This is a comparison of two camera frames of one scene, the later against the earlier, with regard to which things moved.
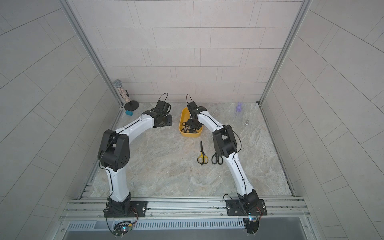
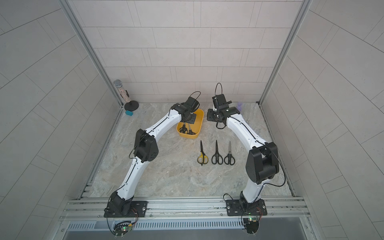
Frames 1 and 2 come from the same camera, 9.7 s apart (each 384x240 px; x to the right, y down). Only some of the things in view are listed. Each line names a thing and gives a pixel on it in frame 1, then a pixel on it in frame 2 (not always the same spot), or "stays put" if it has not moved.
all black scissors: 216,159 stays put
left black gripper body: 166,120 -> 190,118
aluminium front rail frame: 187,209 stays put
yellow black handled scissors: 203,158 stays put
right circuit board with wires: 252,224 stays put
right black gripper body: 195,123 -> 215,115
